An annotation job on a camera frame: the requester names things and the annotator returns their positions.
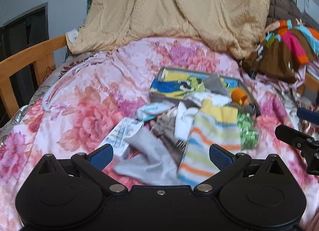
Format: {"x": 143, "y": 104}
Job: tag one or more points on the wooden bed frame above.
{"x": 41, "y": 56}

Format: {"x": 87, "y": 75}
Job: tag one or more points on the brown multicolour garment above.
{"x": 284, "y": 48}

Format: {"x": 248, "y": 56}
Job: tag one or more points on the white cotton swab box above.
{"x": 126, "y": 128}

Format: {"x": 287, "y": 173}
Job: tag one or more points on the pink floral bed sheet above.
{"x": 89, "y": 101}

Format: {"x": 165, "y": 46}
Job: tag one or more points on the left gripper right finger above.
{"x": 230, "y": 166}

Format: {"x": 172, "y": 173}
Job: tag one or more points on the orange cup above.
{"x": 239, "y": 96}

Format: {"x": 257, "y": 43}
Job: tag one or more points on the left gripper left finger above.
{"x": 91, "y": 165}

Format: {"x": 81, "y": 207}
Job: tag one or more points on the white towel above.
{"x": 184, "y": 121}

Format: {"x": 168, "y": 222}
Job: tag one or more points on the grey tray with cartoon lining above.
{"x": 173, "y": 84}

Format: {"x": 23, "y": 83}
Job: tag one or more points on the striped pastel towel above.
{"x": 212, "y": 125}

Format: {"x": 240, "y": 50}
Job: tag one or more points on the yellow dotted quilt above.
{"x": 234, "y": 26}

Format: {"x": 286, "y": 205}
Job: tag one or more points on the brown quilted blanket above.
{"x": 283, "y": 10}

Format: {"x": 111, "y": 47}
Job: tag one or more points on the dark cabinet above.
{"x": 27, "y": 29}

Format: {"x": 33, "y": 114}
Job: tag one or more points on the grey cloth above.
{"x": 153, "y": 165}

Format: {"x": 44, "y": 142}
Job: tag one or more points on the glass jar of green stars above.
{"x": 248, "y": 135}

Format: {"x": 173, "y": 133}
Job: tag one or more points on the beige drawstring pouch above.
{"x": 163, "y": 127}

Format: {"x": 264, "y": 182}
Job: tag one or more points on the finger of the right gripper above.
{"x": 308, "y": 115}

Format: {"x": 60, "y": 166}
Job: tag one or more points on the white maroon floral blanket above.
{"x": 296, "y": 96}

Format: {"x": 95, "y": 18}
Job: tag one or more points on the white baby garment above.
{"x": 215, "y": 98}

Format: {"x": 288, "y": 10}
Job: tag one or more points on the white tissue packet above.
{"x": 152, "y": 110}

